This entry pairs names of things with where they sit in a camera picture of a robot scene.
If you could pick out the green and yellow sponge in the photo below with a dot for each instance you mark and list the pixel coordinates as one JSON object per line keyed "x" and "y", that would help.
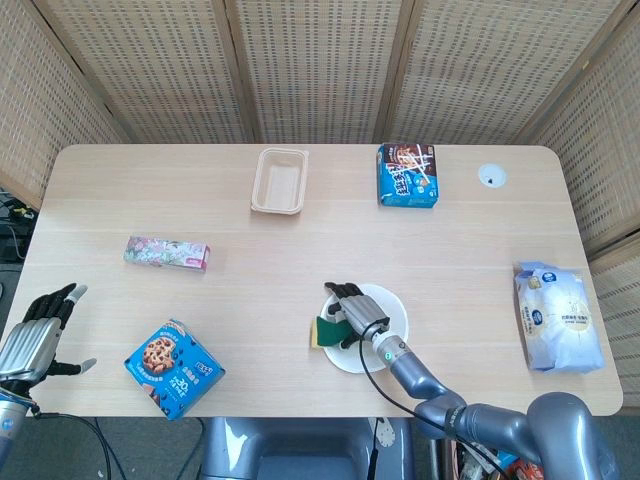
{"x": 327, "y": 332}

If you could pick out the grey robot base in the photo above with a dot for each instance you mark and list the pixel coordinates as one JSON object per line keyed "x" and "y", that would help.
{"x": 300, "y": 450}

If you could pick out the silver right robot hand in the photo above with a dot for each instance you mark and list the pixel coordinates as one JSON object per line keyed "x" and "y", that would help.
{"x": 362, "y": 312}

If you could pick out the white paper plate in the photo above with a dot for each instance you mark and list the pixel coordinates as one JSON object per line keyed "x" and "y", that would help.
{"x": 395, "y": 310}

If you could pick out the white and blue snack bag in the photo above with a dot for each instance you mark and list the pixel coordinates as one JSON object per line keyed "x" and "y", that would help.
{"x": 557, "y": 320}

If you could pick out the floral cling wrap box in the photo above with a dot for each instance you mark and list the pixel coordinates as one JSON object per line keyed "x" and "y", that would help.
{"x": 165, "y": 254}

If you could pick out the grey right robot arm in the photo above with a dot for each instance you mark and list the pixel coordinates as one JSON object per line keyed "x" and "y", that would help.
{"x": 420, "y": 375}

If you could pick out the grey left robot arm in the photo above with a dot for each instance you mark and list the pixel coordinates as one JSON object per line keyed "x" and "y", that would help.
{"x": 10, "y": 415}

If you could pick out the blue biscuit stick box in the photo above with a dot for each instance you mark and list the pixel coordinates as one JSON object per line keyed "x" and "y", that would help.
{"x": 407, "y": 175}

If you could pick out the blue chocolate chip cookie box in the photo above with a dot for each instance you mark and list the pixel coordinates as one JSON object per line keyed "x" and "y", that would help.
{"x": 172, "y": 367}

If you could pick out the woven folding screen panel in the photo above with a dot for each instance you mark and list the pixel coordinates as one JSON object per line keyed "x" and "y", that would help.
{"x": 320, "y": 65}
{"x": 610, "y": 150}
{"x": 40, "y": 100}
{"x": 495, "y": 65}
{"x": 150, "y": 65}

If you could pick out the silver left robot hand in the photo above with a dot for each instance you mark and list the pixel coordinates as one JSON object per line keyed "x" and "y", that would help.
{"x": 30, "y": 350}

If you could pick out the beige plastic food container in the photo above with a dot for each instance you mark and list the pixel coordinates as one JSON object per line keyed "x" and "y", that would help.
{"x": 279, "y": 182}

